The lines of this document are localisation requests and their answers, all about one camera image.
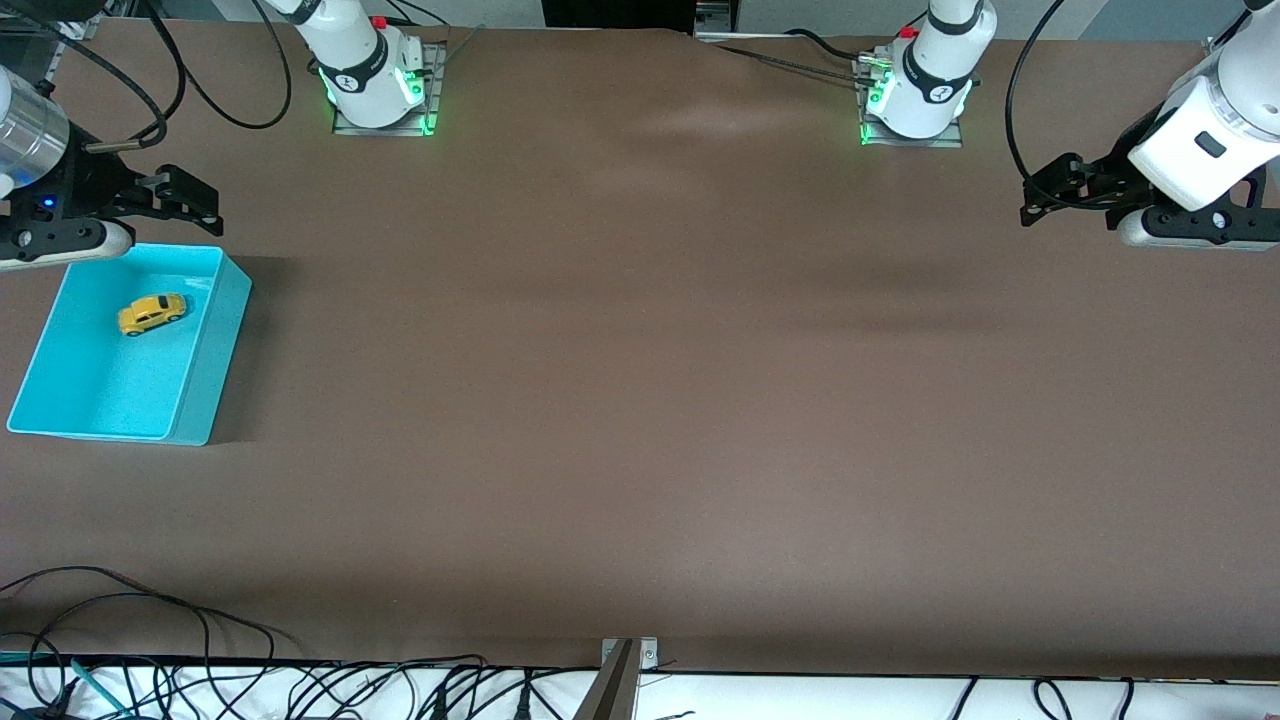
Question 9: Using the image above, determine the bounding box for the yellow beetle toy car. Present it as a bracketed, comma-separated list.
[118, 293, 188, 337]

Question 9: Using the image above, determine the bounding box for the turquoise plastic bin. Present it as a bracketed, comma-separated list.
[6, 243, 253, 447]

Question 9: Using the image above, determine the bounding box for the black box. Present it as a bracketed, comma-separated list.
[543, 0, 733, 31]

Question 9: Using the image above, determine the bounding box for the brown table mat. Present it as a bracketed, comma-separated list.
[0, 20, 1280, 681]

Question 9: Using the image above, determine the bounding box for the grey metal bar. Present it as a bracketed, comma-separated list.
[575, 640, 639, 720]

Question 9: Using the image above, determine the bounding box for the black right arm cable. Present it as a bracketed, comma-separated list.
[150, 0, 293, 130]
[45, 15, 167, 153]

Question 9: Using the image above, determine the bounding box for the aluminium frame profile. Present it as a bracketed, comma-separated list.
[1205, 0, 1280, 67]
[0, 0, 101, 41]

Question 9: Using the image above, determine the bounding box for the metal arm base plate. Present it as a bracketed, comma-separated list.
[333, 42, 447, 137]
[858, 55, 964, 149]

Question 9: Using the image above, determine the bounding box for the teal cable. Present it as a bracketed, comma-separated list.
[70, 658, 127, 713]

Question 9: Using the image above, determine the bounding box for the small metal bracket plate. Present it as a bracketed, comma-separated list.
[602, 637, 660, 670]

